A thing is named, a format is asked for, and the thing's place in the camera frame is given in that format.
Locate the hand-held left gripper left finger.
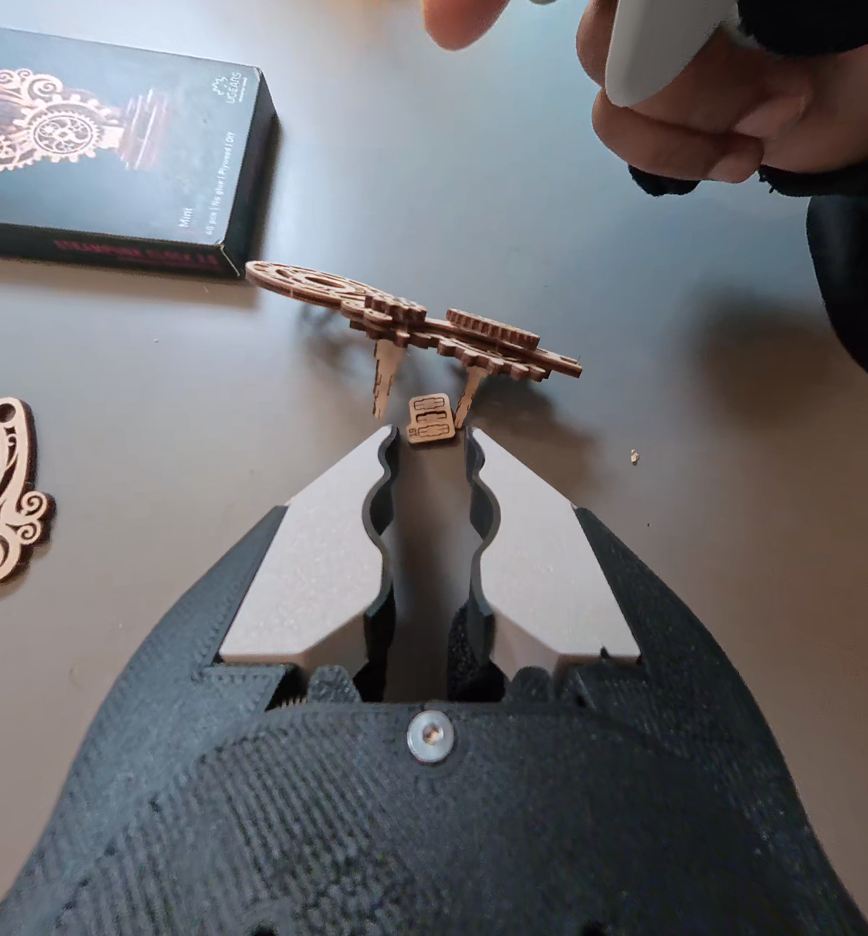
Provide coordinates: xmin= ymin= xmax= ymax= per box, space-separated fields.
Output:
xmin=218 ymin=426 xmax=400 ymax=703

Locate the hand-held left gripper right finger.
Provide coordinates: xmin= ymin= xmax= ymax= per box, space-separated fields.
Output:
xmin=449 ymin=428 xmax=641 ymax=703

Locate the small square wooden piece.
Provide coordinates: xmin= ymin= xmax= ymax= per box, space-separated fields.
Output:
xmin=407 ymin=393 xmax=455 ymax=447

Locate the wooden gear assembly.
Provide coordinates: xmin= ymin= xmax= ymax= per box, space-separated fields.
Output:
xmin=245 ymin=261 xmax=583 ymax=429

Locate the person's right forearm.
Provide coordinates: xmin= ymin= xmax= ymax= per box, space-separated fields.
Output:
xmin=759 ymin=164 xmax=868 ymax=390

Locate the grey desk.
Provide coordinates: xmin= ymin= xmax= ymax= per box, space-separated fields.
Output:
xmin=0 ymin=0 xmax=868 ymax=936

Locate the person's right hand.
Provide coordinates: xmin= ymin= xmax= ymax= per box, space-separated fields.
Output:
xmin=419 ymin=0 xmax=837 ymax=185

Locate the ornate wooden paddle piece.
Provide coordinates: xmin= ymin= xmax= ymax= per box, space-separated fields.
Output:
xmin=0 ymin=397 xmax=55 ymax=586

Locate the black puzzle box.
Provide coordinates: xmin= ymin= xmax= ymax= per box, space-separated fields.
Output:
xmin=0 ymin=22 xmax=280 ymax=279

